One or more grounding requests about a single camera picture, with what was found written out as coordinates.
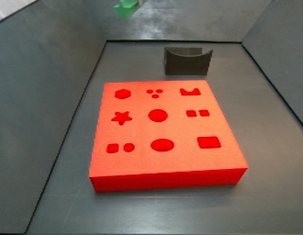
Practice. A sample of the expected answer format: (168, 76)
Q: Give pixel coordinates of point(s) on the red foam shape board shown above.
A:
(163, 137)

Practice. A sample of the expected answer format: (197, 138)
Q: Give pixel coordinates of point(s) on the green star-profile bar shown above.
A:
(127, 7)

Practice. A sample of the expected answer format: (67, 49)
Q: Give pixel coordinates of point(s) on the black curved fixture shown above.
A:
(185, 61)

